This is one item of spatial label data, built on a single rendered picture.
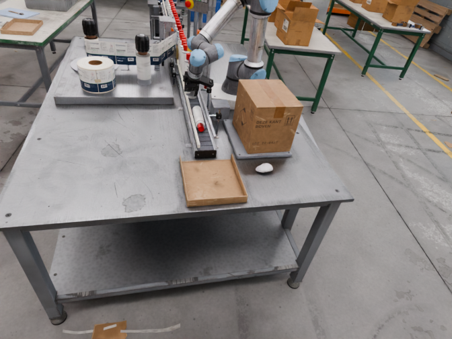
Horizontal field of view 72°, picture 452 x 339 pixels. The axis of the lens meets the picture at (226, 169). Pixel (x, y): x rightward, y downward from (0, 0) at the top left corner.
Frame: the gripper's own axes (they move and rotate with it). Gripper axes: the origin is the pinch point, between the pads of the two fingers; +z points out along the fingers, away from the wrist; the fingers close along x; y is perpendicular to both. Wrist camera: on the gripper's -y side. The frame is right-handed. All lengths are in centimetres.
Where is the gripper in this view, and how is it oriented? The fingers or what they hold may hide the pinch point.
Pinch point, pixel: (194, 95)
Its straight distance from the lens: 189.5
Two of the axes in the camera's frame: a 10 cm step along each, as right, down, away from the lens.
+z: -2.1, 3.4, 9.2
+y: -9.7, 0.5, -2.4
